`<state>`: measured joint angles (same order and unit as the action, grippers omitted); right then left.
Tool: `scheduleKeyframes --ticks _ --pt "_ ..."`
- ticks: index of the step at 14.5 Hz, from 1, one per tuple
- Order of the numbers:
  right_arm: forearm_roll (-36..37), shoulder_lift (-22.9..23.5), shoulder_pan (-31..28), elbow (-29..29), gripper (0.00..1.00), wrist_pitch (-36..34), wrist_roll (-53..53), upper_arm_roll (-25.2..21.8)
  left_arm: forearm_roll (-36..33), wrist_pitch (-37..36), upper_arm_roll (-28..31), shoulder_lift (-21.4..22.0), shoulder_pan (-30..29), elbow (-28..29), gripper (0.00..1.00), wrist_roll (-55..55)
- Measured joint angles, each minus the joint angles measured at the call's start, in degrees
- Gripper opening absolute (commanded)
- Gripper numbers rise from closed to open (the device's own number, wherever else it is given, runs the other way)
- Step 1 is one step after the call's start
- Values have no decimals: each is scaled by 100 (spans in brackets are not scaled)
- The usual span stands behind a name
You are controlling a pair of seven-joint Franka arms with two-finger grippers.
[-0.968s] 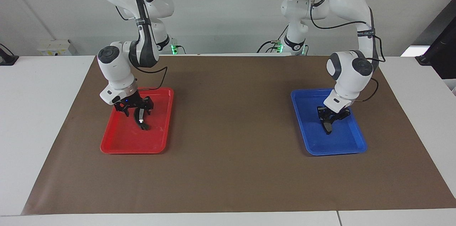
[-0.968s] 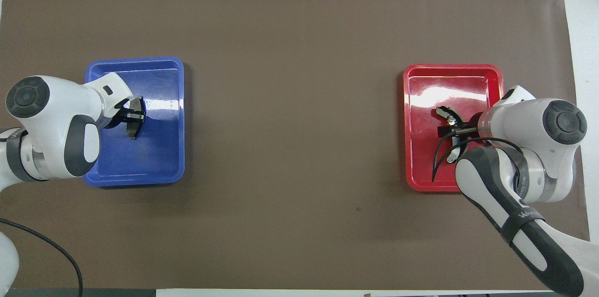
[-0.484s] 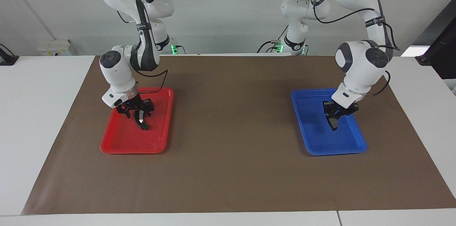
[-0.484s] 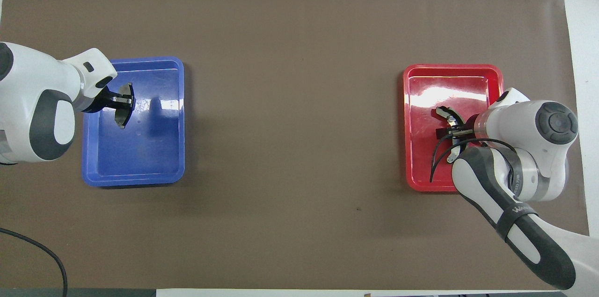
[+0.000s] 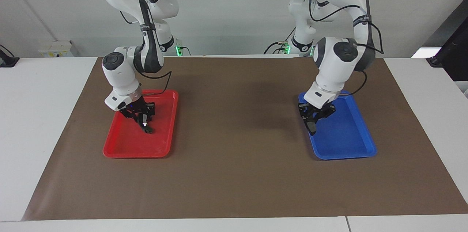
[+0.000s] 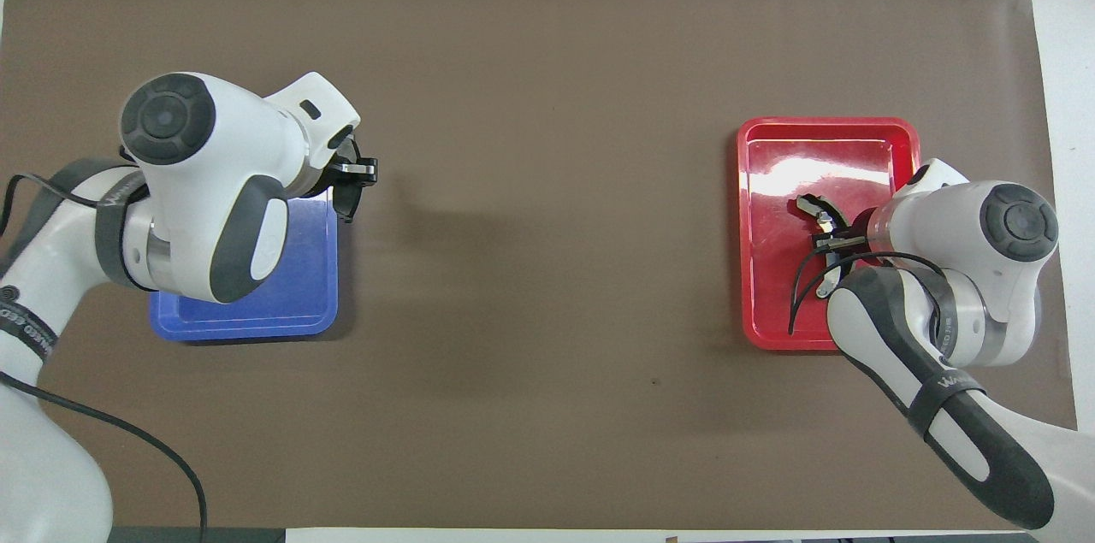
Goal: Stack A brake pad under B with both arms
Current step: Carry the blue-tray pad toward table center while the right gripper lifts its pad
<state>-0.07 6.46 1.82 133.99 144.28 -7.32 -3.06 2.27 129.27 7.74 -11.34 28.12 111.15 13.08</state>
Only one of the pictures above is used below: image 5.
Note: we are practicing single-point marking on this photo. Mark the brown table mat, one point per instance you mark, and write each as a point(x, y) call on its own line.
point(234, 181)

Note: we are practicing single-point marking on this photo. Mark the small black clamp mount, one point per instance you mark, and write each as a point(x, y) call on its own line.
point(7, 62)

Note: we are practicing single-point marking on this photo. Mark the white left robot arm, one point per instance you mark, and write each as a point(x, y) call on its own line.
point(336, 64)

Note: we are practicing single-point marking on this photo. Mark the large black stand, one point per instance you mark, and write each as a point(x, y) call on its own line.
point(457, 60)

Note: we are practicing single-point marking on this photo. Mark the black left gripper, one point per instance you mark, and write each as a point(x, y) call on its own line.
point(316, 110)

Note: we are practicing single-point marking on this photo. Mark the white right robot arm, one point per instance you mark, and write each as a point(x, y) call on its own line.
point(117, 75)

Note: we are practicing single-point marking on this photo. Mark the small dark brake pad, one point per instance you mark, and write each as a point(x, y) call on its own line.
point(311, 128)

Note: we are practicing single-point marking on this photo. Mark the blue plastic tray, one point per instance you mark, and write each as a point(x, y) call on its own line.
point(347, 144)

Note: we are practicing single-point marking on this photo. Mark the red plastic tray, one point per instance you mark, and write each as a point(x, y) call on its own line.
point(124, 144)

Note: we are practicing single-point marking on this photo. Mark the white power strip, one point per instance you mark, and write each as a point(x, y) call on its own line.
point(58, 49)

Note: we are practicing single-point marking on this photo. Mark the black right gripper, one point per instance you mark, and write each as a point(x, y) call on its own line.
point(136, 109)

